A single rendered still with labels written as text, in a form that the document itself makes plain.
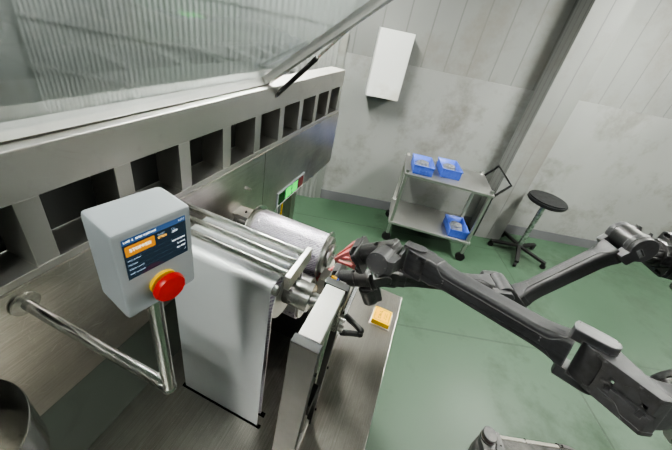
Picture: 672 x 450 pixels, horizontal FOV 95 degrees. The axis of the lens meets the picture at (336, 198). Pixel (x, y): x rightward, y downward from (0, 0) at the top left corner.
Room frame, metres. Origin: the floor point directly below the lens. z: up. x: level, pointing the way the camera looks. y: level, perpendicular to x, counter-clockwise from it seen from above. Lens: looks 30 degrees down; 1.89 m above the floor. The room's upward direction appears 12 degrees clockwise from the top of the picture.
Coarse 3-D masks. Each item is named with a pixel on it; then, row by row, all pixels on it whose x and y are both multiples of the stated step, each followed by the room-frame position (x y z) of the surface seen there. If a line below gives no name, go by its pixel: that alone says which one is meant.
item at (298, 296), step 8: (296, 280) 0.49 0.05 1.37; (304, 280) 0.50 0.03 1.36; (296, 288) 0.48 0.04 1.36; (304, 288) 0.48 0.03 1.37; (312, 288) 0.48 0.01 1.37; (288, 296) 0.46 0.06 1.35; (296, 296) 0.46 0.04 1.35; (304, 296) 0.46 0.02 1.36; (288, 304) 0.47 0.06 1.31; (296, 304) 0.46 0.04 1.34; (304, 304) 0.45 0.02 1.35
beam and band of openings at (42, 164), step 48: (240, 96) 0.83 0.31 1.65; (288, 96) 1.10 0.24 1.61; (336, 96) 1.65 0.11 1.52; (0, 144) 0.35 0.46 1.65; (48, 144) 0.39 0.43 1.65; (96, 144) 0.45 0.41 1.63; (144, 144) 0.54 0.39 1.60; (192, 144) 0.75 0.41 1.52; (240, 144) 0.92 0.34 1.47; (0, 192) 0.32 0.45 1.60; (48, 192) 0.42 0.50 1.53; (96, 192) 0.49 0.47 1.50; (0, 240) 0.34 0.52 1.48; (48, 240) 0.35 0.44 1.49; (0, 288) 0.28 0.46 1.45
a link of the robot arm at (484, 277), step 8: (400, 272) 0.75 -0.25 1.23; (480, 272) 0.84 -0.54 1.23; (488, 272) 0.83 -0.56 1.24; (496, 272) 0.84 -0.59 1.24; (392, 280) 0.74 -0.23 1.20; (400, 280) 0.74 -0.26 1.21; (408, 280) 0.74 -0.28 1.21; (480, 280) 0.77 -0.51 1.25; (488, 280) 0.78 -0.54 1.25; (432, 288) 0.75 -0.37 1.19; (496, 288) 0.75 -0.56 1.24; (512, 296) 0.73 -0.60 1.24
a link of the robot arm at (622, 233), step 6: (618, 228) 0.84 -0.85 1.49; (624, 228) 0.84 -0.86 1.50; (630, 228) 0.83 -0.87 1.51; (636, 228) 0.84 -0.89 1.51; (612, 234) 0.84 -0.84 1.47; (618, 234) 0.83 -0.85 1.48; (624, 234) 0.81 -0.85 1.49; (630, 234) 0.81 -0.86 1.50; (636, 234) 0.80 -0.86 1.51; (648, 234) 0.81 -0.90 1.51; (612, 240) 0.83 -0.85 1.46; (618, 240) 0.81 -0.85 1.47; (624, 240) 0.80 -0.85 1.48; (618, 246) 0.81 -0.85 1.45
